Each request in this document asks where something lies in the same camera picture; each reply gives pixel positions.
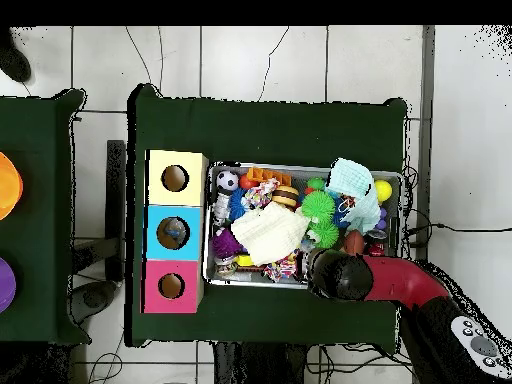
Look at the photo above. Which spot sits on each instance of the small green spiky ball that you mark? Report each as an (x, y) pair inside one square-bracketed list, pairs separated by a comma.
[(318, 207)]

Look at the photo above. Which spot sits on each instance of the black stand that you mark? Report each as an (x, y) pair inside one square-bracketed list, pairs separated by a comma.
[(117, 208)]

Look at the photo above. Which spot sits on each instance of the clear plastic packet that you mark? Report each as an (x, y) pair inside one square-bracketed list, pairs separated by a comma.
[(172, 234)]

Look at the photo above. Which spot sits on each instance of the black and white soccer ball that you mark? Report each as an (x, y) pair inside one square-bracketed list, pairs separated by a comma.
[(227, 182)]

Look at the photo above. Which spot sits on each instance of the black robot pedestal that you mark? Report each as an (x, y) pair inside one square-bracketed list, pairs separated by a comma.
[(264, 368)]

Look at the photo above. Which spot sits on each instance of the purple plastic bowl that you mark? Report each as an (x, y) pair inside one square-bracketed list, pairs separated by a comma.
[(6, 284)]

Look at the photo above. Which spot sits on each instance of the orange plastic bowl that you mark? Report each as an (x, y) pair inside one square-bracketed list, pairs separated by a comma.
[(8, 186)]

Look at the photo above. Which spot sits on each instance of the cream yellow cloth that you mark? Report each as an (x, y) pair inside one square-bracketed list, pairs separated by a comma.
[(268, 234)]

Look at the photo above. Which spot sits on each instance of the mint green cloth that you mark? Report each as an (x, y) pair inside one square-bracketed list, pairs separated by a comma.
[(356, 188)]

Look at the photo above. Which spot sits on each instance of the orange plastic toy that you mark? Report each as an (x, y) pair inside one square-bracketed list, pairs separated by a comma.
[(268, 175)]

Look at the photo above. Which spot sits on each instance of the wooden box with three holes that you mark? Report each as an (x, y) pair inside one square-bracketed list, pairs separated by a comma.
[(156, 240)]

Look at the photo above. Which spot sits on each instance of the yellow ball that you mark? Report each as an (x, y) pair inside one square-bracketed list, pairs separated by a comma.
[(383, 190)]

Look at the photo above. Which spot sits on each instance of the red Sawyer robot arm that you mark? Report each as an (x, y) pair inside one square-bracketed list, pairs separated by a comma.
[(408, 284)]

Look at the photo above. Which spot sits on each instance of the toy burger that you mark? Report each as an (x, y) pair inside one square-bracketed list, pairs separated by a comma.
[(286, 197)]

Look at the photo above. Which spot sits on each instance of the purple spiky ball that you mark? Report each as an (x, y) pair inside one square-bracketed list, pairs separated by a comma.
[(226, 243)]

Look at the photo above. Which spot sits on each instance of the brown rubber ball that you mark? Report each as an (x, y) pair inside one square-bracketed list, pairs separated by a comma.
[(354, 242)]

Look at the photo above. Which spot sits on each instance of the clear shallow bin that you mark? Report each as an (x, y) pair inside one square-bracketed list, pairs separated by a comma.
[(232, 281)]

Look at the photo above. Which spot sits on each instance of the dark green table cloth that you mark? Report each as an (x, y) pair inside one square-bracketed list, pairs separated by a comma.
[(40, 120), (264, 128)]

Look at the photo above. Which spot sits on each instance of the colourful dotted packet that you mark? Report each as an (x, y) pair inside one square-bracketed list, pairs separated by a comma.
[(260, 194)]

